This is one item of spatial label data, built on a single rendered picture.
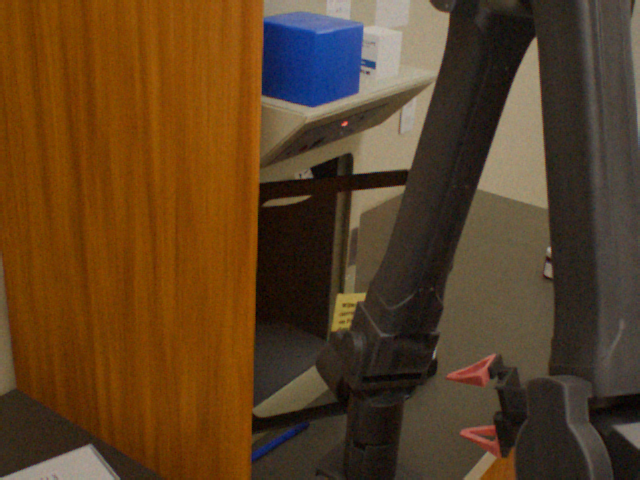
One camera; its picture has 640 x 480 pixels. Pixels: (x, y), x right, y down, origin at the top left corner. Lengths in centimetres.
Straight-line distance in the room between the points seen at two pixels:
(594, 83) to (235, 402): 68
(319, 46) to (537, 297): 103
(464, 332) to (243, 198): 83
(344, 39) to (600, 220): 54
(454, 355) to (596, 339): 106
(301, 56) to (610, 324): 56
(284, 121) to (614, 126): 51
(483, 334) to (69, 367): 80
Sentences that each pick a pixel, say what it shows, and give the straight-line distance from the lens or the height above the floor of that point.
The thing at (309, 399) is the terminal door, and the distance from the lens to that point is 129.
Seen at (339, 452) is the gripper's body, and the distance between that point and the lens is 94.
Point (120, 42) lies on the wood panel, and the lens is 105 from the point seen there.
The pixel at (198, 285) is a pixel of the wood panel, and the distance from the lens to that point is 106.
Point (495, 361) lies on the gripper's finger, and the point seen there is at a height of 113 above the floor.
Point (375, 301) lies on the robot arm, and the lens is 79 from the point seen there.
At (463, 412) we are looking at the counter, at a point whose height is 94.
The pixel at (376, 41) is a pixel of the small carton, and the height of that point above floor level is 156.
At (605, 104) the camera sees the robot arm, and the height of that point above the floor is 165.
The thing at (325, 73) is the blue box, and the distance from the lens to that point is 101.
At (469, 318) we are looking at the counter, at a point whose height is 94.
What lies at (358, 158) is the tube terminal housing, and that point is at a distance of 132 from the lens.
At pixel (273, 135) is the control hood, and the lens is 101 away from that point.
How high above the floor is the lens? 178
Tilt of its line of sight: 25 degrees down
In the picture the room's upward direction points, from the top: 4 degrees clockwise
